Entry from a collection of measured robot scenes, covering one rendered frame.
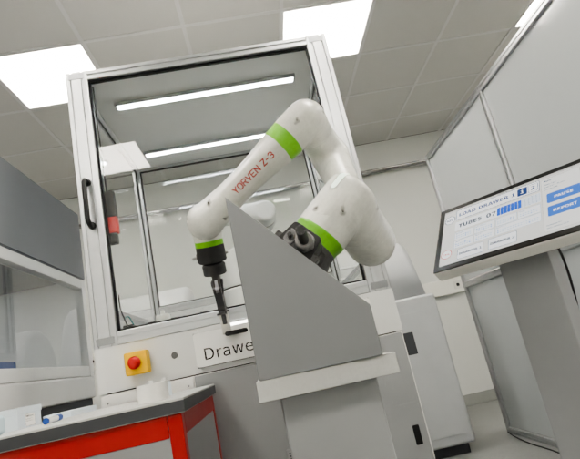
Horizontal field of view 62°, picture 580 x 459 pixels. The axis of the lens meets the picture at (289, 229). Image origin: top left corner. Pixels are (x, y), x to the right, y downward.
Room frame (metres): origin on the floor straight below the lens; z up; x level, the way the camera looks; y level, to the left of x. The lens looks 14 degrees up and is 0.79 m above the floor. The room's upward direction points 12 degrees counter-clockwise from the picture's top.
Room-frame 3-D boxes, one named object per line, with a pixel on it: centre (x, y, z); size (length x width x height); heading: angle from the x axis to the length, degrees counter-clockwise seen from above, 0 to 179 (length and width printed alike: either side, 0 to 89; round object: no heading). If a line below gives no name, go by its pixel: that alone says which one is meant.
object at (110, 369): (2.13, 0.25, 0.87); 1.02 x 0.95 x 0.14; 95
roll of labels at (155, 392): (1.16, 0.39, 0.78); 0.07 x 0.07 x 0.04
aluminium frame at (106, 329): (2.12, 0.25, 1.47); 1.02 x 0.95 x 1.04; 95
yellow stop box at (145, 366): (1.59, 0.57, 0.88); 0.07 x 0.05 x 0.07; 95
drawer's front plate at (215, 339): (1.64, 0.24, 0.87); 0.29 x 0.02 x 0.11; 95
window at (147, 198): (1.67, 0.21, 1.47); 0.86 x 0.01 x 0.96; 95
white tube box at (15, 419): (1.28, 0.79, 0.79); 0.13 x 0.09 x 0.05; 5
